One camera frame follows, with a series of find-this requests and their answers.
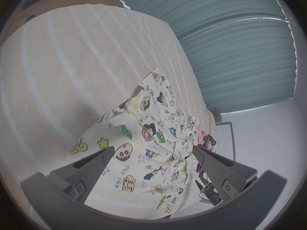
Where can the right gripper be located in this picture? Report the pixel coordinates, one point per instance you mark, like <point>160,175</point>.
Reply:
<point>212,194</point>

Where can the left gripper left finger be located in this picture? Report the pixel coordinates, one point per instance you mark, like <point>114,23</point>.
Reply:
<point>88,176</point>

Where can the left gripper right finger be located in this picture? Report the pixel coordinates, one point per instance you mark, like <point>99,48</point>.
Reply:
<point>220,176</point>

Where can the white printed pyjama top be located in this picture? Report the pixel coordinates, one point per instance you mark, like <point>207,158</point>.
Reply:
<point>156,152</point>

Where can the pile of clothes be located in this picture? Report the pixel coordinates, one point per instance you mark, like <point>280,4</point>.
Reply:
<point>207,140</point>

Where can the bed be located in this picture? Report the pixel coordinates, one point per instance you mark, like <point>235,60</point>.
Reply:
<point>72,68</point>

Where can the cream pillow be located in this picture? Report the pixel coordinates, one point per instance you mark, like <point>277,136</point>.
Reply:
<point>211,120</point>

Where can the grey bedside table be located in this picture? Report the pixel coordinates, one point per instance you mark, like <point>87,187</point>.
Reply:
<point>214,112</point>

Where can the blue-green curtain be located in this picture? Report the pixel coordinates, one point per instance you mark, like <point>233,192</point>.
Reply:
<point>239,75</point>
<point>191,3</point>

